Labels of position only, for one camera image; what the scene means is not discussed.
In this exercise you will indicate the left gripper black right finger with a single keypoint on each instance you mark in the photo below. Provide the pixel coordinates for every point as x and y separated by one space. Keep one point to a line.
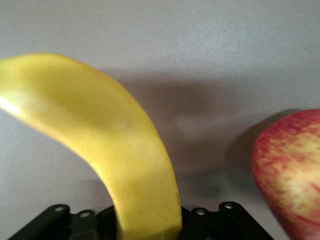
225 225

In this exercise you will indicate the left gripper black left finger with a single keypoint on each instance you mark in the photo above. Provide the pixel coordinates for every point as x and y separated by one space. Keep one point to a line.
57 225

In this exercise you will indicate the red yellow apple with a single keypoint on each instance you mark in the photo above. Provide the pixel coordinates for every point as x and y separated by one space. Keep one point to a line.
287 175

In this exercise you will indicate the yellow banana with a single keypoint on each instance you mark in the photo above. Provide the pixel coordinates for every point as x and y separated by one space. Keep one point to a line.
100 125

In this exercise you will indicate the brown table cover sheet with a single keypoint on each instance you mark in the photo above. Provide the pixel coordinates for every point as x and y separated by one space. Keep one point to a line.
200 37

